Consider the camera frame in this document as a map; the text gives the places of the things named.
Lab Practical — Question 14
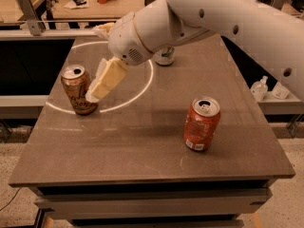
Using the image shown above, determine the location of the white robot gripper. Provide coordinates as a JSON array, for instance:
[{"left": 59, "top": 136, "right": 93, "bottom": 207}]
[{"left": 85, "top": 12, "right": 153, "bottom": 103}]

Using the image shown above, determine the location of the tan LaCroix can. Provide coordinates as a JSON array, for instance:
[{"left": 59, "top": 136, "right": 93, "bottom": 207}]
[{"left": 61, "top": 65, "right": 98, "bottom": 115}]

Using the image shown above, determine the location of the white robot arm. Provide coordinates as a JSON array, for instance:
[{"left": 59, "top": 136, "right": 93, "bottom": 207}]
[{"left": 93, "top": 0, "right": 304, "bottom": 100}]

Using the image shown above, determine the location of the white green soda can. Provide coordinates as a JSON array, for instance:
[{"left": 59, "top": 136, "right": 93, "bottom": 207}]
[{"left": 154, "top": 47, "right": 175, "bottom": 67}]

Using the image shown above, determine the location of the orange soda can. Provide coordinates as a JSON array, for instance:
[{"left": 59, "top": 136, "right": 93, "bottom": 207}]
[{"left": 183, "top": 96, "right": 220, "bottom": 151}]

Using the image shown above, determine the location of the clear sanitizer bottle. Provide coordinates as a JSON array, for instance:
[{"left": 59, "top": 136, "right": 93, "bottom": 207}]
[{"left": 250, "top": 76, "right": 268, "bottom": 102}]

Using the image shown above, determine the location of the white small bottle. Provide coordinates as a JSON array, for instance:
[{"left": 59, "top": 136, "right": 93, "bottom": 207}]
[{"left": 272, "top": 82, "right": 290, "bottom": 100}]

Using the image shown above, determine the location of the grey table drawer base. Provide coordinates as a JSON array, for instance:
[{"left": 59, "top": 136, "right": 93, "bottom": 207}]
[{"left": 36, "top": 180, "right": 272, "bottom": 227}]

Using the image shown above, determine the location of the left metal bracket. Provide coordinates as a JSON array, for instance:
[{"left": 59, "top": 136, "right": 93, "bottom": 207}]
[{"left": 17, "top": 0, "right": 46, "bottom": 36}]

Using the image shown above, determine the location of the black floor cable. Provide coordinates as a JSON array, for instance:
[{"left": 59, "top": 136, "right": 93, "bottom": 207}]
[{"left": 0, "top": 187, "right": 23, "bottom": 213}]

